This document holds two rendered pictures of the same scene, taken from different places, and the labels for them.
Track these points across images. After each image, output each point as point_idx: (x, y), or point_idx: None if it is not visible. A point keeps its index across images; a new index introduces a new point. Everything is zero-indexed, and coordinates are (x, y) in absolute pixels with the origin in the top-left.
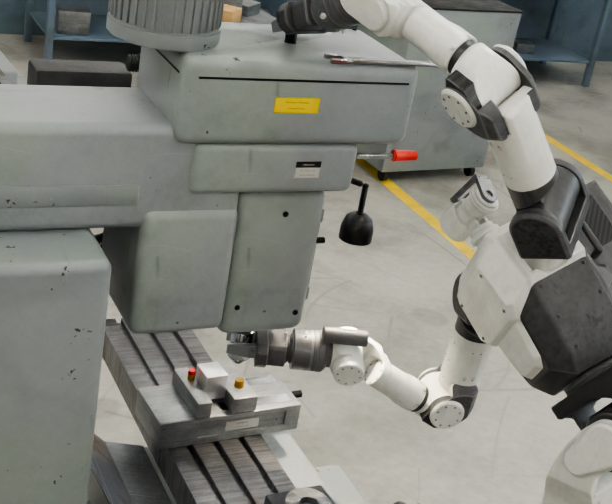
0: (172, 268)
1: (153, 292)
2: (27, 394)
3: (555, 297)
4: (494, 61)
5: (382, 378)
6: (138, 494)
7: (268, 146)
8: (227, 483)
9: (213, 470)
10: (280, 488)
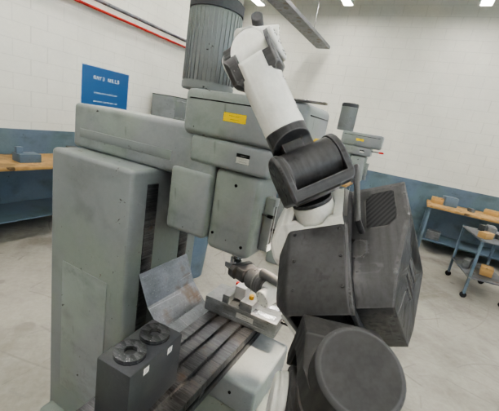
0: (181, 196)
1: (173, 206)
2: (105, 223)
3: (299, 246)
4: (249, 31)
5: None
6: (183, 320)
7: (224, 141)
8: (205, 333)
9: (209, 326)
10: (223, 351)
